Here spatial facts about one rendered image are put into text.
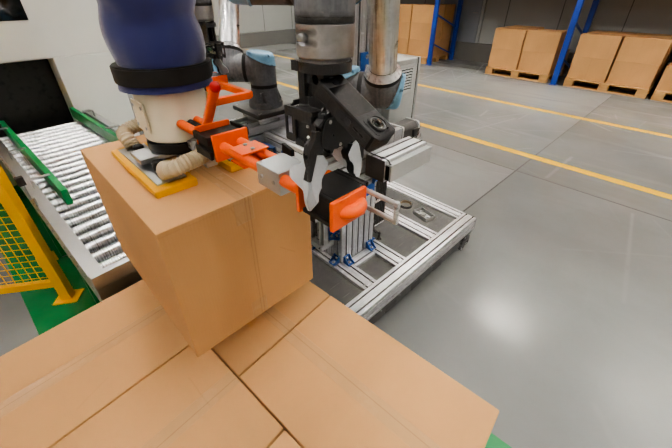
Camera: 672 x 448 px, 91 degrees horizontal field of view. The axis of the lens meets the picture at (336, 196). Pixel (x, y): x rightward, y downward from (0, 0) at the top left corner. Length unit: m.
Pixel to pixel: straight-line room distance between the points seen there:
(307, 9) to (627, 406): 1.95
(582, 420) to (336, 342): 1.14
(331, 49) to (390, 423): 0.89
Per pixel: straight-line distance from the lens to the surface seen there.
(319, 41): 0.43
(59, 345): 1.42
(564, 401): 1.92
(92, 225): 1.96
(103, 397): 1.23
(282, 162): 0.61
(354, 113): 0.42
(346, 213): 0.48
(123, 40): 0.89
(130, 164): 1.04
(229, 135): 0.75
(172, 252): 0.78
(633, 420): 2.03
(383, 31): 0.99
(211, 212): 0.78
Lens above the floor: 1.48
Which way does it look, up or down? 32 degrees down
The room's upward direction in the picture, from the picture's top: straight up
